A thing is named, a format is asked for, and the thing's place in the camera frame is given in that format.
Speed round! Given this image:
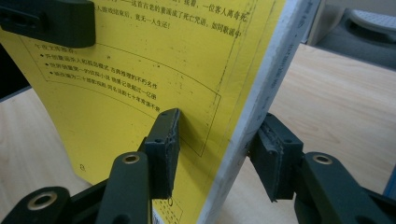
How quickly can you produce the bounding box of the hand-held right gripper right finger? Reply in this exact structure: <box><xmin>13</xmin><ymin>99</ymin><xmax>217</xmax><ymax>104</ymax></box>
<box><xmin>248</xmin><ymin>112</ymin><xmax>304</xmax><ymax>203</ymax></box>

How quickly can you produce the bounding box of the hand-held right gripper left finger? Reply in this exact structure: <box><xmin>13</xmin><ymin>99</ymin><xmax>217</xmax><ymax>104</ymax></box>
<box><xmin>144</xmin><ymin>107</ymin><xmax>181</xmax><ymax>200</ymax></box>

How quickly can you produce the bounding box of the yellow book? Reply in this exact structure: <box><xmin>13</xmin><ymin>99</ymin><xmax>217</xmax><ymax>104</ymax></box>
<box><xmin>0</xmin><ymin>0</ymin><xmax>321</xmax><ymax>224</ymax></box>

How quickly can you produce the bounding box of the blue file rack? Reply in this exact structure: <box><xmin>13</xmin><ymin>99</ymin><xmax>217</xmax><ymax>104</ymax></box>
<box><xmin>383</xmin><ymin>162</ymin><xmax>396</xmax><ymax>202</ymax></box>

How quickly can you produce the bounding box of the black curtain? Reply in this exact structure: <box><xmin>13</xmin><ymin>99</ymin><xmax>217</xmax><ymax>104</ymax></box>
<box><xmin>0</xmin><ymin>43</ymin><xmax>32</xmax><ymax>97</ymax></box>

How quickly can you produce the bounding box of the grey rounded floor object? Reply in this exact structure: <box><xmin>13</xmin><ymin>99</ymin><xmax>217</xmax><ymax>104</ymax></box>
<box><xmin>347</xmin><ymin>8</ymin><xmax>396</xmax><ymax>36</ymax></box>

